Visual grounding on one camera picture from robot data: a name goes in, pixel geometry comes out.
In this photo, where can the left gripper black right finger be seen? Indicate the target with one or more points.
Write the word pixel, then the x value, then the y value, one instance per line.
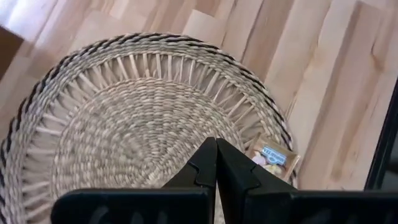
pixel 280 205

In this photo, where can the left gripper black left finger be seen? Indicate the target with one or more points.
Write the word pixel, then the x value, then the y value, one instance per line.
pixel 140 207

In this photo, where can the round woven straw tray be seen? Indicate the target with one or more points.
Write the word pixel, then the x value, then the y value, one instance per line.
pixel 130 124

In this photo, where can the tan vanilla tea bag packet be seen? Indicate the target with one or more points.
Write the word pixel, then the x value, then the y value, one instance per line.
pixel 273 155

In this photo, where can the black metal table frame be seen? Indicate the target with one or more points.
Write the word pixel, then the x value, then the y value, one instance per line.
pixel 384 140

